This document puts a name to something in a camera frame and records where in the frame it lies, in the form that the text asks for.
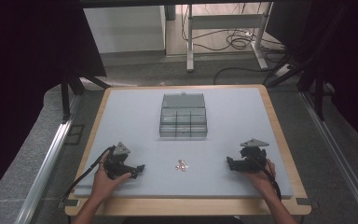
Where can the white cabinet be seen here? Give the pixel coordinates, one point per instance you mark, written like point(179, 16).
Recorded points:
point(124, 29)

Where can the black metal stand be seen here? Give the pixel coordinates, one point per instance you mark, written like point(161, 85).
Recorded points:
point(318, 93)
point(70, 87)

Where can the clear plastic compartment box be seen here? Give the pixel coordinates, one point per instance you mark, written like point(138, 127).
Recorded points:
point(183, 119)

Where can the dark curtain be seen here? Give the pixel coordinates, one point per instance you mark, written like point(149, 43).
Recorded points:
point(28, 62)
point(354, 62)

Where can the white metal desk frame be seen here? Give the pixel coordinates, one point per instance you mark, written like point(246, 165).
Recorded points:
point(227, 21)

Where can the dark floor plate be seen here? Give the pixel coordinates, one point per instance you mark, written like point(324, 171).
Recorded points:
point(74, 134)

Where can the person's left hand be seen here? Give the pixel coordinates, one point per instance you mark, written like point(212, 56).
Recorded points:
point(104, 185)

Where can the person's right hand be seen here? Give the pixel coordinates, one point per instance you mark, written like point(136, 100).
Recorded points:
point(264, 180)

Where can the grey foam mat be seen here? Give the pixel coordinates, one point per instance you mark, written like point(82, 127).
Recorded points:
point(230, 118)

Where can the aluminium rail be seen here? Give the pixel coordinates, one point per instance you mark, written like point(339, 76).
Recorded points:
point(43, 174)
point(338, 155)

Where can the white power strip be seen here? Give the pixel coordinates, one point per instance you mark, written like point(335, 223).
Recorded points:
point(283, 70)

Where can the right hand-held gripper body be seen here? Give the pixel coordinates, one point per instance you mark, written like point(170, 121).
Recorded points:
point(252, 160)

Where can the small rose gold ornament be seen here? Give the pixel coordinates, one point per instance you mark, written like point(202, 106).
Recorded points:
point(182, 165)

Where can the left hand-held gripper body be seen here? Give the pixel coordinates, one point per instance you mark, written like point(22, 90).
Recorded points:
point(115, 163)

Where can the wooden table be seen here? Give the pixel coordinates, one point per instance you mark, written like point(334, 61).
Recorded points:
point(183, 207)

